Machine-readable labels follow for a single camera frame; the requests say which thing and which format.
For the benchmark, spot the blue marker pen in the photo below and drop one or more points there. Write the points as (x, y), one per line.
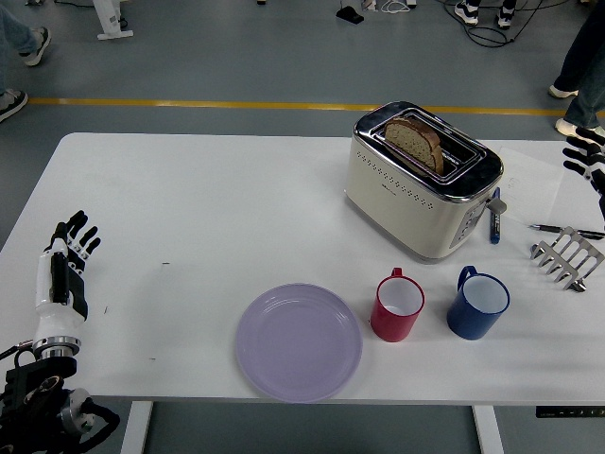
(494, 227)

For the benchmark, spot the person in dark shoes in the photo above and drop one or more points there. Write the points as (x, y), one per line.
(467, 12)

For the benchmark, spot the black floor device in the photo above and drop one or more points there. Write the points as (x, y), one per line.
(350, 15)

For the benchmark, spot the white stand foot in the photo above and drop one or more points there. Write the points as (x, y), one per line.
(109, 19)

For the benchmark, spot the metal toast rack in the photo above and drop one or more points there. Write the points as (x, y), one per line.
(565, 272)

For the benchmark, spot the blue enamel mug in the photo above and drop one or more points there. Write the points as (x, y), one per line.
(468, 324)

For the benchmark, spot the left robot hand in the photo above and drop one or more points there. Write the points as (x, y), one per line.
(47, 284)

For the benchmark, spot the person in white shoes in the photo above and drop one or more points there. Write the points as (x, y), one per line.
(583, 71)

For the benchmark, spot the red enamel mug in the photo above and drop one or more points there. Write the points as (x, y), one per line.
(392, 328)

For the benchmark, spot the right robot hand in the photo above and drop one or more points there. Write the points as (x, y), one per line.
(591, 146)

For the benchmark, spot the black pen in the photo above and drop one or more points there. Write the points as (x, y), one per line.
(553, 228)

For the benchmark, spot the white paper sheet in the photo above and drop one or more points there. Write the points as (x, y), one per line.
(534, 189)

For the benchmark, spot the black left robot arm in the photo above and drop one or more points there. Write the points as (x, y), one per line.
(38, 383)

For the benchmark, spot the white table leg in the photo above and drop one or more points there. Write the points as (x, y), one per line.
(134, 430)
(489, 432)

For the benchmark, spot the purple plate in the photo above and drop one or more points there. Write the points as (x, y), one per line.
(298, 345)

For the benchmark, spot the black table control panel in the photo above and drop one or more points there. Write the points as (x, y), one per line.
(567, 411)

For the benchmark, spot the cream toaster with chrome lid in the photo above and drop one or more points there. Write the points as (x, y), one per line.
(402, 208)

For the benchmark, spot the person in grey sneakers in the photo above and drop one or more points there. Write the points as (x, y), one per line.
(14, 33)

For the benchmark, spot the bread slice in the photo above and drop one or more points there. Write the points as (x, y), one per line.
(411, 139)

